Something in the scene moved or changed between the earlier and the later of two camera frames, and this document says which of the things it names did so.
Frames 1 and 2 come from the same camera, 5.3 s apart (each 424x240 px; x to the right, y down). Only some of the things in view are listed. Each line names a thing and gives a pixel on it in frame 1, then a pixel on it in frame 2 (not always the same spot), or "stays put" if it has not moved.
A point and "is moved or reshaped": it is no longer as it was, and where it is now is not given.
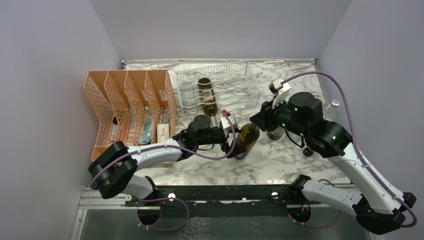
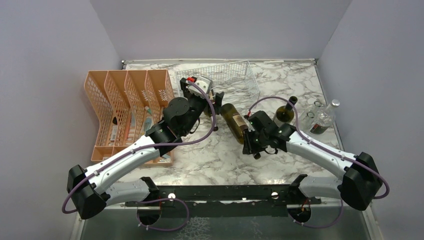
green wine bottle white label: [248, 135] is moved or reshaped
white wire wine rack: [234, 85] stays put
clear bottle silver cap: [329, 114] stays put
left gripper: [237, 149] to [218, 98]
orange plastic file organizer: [135, 107] stays put
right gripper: [264, 118] to [249, 147]
